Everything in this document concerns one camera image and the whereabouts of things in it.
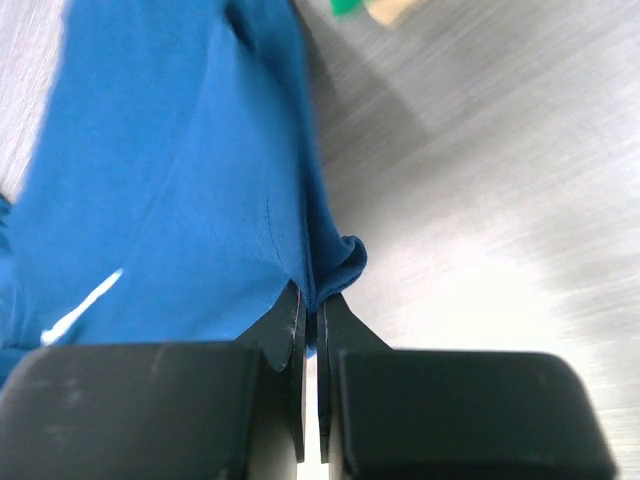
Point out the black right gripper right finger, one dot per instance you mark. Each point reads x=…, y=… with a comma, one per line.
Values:
x=387, y=413

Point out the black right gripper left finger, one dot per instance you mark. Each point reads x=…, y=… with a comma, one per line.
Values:
x=215, y=410

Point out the blue Mickey print t-shirt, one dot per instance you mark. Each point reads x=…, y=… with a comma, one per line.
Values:
x=176, y=188

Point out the folded beige t-shirt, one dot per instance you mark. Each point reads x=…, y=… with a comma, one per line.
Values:
x=388, y=12

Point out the folded green t-shirt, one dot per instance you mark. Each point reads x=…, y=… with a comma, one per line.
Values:
x=345, y=7

